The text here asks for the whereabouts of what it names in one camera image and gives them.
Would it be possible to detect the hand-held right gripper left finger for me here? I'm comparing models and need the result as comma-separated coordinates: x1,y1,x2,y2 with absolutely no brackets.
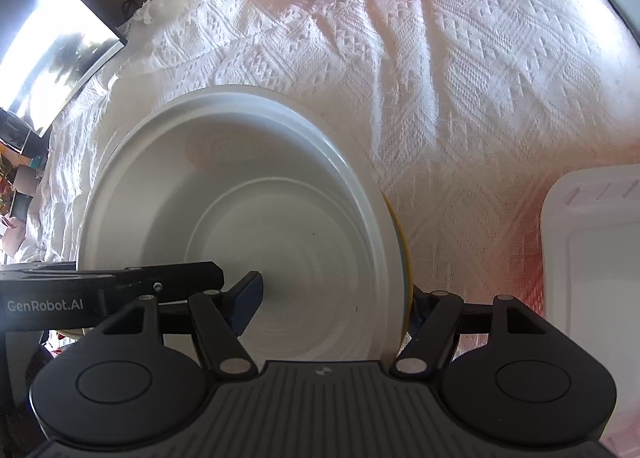
100,271,265,380

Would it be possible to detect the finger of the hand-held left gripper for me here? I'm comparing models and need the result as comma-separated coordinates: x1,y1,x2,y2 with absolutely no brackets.
112,261,225,306

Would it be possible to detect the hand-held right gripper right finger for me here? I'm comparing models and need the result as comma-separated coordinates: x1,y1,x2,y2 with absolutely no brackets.
392,289,548,380

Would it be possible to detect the yellow plate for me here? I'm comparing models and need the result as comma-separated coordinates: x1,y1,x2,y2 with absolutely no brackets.
382,193,416,336

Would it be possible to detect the white plastic storage box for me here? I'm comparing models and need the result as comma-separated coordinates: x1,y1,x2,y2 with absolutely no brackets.
541,165,640,444

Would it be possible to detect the white woven tablecloth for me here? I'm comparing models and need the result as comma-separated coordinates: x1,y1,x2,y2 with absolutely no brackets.
10,0,640,444

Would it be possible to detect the flat screen monitor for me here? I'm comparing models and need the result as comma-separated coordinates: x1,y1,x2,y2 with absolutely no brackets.
0,0,128,139

